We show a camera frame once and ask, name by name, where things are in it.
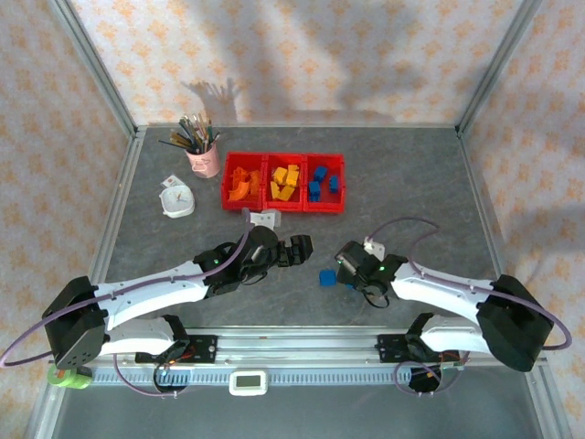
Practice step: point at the yellow lego plate with holes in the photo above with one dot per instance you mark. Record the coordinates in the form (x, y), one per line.
(286, 193)

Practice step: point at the orange lego arch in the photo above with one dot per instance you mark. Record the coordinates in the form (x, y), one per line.
(237, 192)

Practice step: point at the thin paint brush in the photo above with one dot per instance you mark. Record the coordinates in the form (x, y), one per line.
(209, 132)
(180, 138)
(176, 144)
(215, 139)

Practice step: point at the green tape roll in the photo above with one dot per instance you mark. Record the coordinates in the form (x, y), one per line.
(73, 380)

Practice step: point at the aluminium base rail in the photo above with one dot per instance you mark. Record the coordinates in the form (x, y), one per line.
(292, 340)

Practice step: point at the blue lego brick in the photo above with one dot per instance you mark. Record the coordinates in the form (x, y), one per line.
(327, 278)
(314, 197)
(349, 286)
(334, 183)
(320, 173)
(314, 187)

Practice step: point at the long orange lattice lego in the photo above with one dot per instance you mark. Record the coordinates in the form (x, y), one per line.
(238, 175)

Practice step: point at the white digital timer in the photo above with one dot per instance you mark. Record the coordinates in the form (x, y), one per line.
(248, 382)

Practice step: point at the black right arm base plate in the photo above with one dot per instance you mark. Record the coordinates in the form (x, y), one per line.
(390, 348)

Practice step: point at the small white red card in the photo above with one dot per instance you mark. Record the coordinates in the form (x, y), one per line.
(171, 181)

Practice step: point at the red plastic bin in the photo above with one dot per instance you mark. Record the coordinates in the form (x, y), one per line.
(230, 160)
(336, 164)
(269, 161)

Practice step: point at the white desk clock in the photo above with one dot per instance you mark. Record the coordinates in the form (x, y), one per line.
(177, 202)

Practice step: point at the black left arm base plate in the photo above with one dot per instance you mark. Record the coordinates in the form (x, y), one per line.
(205, 348)

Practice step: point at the pink cup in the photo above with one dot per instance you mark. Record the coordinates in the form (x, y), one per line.
(205, 162)

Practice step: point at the aluminium frame post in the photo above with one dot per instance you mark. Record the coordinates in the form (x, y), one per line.
(91, 68)
(498, 64)

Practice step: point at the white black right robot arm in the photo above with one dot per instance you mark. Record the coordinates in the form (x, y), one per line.
(439, 285)

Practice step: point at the yellow sloped lego brick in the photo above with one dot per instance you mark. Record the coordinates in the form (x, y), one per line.
(293, 169)

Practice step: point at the aluminium side rail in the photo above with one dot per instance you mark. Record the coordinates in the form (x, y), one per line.
(112, 228)
(484, 219)

